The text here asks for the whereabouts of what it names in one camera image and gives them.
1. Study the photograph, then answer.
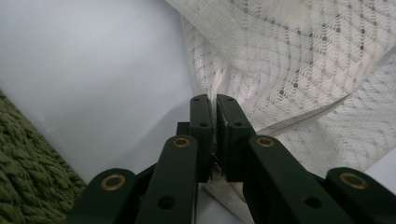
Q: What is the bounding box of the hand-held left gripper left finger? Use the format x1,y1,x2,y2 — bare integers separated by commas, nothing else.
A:
177,93,216,184

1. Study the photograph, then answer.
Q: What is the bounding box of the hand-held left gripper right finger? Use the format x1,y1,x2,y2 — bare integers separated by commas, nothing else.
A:
216,93,260,183

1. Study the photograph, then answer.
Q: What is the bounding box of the white cloth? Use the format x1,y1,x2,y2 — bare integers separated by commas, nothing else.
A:
164,0,396,224

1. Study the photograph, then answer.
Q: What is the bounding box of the green woven basket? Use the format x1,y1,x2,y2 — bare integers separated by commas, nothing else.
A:
0,90,88,224

